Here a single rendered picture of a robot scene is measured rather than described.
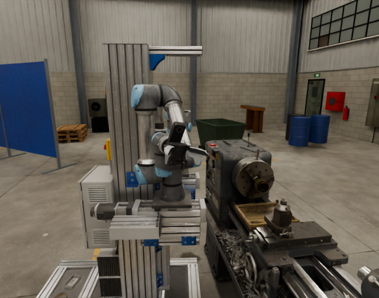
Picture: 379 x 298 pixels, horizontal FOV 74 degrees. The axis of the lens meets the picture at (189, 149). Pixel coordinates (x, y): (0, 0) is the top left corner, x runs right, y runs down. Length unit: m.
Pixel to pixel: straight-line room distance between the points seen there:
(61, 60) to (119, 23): 2.86
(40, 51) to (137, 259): 11.19
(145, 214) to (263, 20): 12.35
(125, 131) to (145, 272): 1.01
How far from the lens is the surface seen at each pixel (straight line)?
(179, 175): 1.43
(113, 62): 1.56
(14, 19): 12.90
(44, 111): 6.34
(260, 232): 1.61
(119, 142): 1.58
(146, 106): 1.29
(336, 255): 1.69
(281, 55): 13.53
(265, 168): 2.06
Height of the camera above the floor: 1.80
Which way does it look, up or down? 14 degrees down
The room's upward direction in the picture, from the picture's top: straight up
